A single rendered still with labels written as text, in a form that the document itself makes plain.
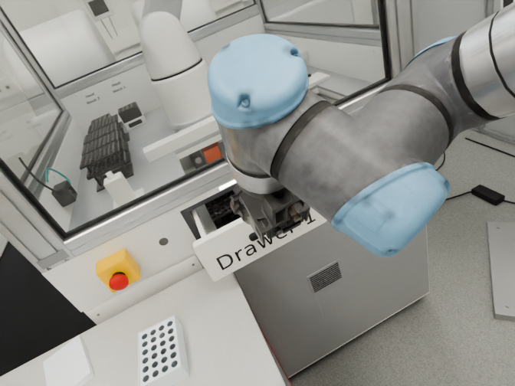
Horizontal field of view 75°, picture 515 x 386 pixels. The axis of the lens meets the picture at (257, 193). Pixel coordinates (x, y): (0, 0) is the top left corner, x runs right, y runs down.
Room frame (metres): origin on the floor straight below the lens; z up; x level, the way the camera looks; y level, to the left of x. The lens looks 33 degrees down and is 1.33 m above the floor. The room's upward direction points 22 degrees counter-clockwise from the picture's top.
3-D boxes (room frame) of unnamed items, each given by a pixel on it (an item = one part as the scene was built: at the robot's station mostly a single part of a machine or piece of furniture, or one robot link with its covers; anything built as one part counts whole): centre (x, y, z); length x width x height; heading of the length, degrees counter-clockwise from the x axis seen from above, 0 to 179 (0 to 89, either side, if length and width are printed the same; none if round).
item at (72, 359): (0.50, 0.53, 0.77); 0.13 x 0.09 x 0.02; 26
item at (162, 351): (0.44, 0.30, 0.78); 0.12 x 0.08 x 0.04; 7
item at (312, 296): (1.17, 0.07, 0.40); 1.03 x 0.95 x 0.80; 99
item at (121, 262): (0.62, 0.36, 0.88); 0.07 x 0.05 x 0.07; 99
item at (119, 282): (0.58, 0.36, 0.88); 0.04 x 0.03 x 0.04; 99
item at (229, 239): (0.56, 0.02, 0.87); 0.29 x 0.02 x 0.11; 99
